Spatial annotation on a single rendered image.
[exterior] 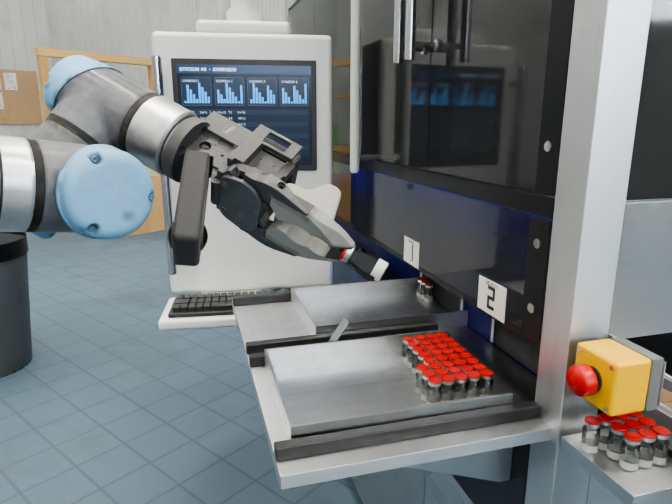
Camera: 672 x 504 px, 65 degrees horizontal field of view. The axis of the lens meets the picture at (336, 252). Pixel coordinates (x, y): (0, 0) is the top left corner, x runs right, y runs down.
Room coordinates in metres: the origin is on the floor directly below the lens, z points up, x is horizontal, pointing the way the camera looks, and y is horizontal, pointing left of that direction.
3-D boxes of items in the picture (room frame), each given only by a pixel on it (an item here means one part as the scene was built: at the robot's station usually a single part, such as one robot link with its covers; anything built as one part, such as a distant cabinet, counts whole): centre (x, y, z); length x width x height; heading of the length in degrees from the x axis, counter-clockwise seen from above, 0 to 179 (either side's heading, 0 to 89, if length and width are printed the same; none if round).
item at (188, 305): (1.42, 0.26, 0.82); 0.40 x 0.14 x 0.02; 99
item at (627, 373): (0.63, -0.36, 0.99); 0.08 x 0.07 x 0.07; 106
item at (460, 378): (0.83, -0.18, 0.90); 0.18 x 0.02 x 0.05; 15
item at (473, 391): (0.84, -0.20, 0.90); 0.18 x 0.02 x 0.05; 15
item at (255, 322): (0.98, -0.07, 0.87); 0.70 x 0.48 x 0.02; 16
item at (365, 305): (1.16, -0.09, 0.90); 0.34 x 0.26 x 0.04; 106
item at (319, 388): (0.81, -0.07, 0.90); 0.34 x 0.26 x 0.04; 105
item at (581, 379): (0.62, -0.32, 0.99); 0.04 x 0.04 x 0.04; 16
